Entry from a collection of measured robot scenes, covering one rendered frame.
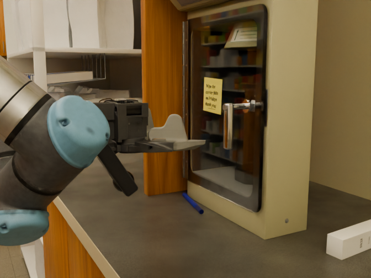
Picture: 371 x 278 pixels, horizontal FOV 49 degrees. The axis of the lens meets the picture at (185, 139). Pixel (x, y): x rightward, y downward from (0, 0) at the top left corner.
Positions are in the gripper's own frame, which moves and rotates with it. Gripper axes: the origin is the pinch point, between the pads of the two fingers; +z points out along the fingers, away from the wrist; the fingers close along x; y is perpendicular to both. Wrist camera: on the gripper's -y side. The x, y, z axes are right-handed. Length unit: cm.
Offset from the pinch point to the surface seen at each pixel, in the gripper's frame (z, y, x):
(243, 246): 9.9, -20.6, -5.3
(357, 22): 58, 25, 13
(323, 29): 58, 24, 25
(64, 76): 3, 8, 117
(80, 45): 12, 22, 127
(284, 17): 17.8, 21.9, -4.4
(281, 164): 18.8, -5.7, -4.7
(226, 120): 8.9, 2.9, 0.1
